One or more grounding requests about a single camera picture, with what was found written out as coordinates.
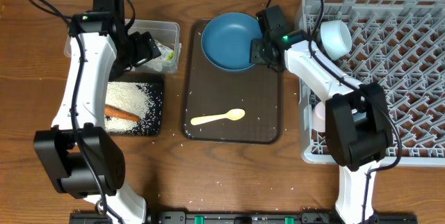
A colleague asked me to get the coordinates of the light blue rice bowl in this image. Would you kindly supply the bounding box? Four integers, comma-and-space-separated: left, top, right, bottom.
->
320, 20, 352, 61

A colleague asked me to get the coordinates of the grey dishwasher rack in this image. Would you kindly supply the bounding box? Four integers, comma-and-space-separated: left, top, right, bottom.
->
294, 0, 444, 167

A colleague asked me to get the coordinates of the clear plastic bin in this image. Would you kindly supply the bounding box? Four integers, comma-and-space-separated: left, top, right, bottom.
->
63, 18, 182, 75

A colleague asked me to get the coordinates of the pink cup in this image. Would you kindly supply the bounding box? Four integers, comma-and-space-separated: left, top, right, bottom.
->
312, 102, 326, 132

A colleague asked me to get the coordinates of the black waste tray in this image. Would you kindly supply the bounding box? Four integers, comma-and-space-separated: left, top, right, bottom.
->
104, 73, 165, 137

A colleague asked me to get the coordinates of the dark brown serving tray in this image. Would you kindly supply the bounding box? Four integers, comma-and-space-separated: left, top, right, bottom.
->
180, 19, 283, 145

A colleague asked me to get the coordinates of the orange carrot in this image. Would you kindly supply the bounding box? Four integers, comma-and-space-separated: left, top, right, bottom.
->
104, 104, 140, 122

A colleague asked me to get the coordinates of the yellow plastic spoon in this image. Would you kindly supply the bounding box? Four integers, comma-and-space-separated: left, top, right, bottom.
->
191, 109, 245, 125

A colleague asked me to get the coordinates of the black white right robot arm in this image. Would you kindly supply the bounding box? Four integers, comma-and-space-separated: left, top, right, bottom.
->
250, 6, 393, 223

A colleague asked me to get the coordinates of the dark blue plate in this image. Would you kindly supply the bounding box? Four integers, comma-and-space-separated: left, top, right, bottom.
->
201, 13, 262, 72

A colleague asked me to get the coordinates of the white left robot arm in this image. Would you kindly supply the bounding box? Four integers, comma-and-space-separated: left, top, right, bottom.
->
29, 0, 161, 223

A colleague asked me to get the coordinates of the spilled white rice pile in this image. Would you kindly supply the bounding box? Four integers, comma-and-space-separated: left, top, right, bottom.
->
104, 81, 163, 135

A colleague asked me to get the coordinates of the white tissue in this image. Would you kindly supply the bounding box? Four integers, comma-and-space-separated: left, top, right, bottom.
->
138, 40, 174, 73

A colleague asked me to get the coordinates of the green snack wrapper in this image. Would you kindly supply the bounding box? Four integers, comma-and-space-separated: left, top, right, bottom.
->
166, 51, 175, 61

